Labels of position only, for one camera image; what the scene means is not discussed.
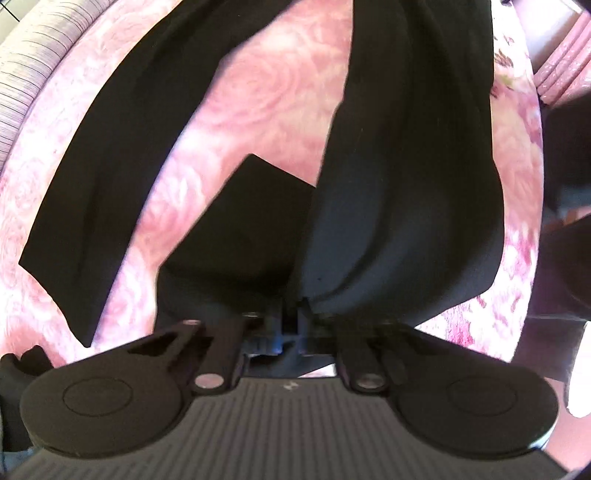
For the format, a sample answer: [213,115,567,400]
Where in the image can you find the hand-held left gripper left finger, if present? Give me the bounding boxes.
[127,298,286,396]

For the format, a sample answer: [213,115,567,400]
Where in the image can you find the pink rose print blanket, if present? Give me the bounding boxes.
[0,0,546,370]

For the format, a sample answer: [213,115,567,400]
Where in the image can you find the black pants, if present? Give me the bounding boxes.
[18,0,506,370]

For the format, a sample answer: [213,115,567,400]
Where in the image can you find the grey striped bedding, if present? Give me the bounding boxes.
[0,0,112,172]

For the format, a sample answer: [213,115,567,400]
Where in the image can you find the dark cloth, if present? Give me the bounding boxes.
[512,104,591,416]
[0,346,52,454]

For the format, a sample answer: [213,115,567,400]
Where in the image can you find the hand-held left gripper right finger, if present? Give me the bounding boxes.
[295,298,437,396]

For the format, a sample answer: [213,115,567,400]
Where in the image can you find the pink curtain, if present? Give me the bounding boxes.
[531,9,591,105]

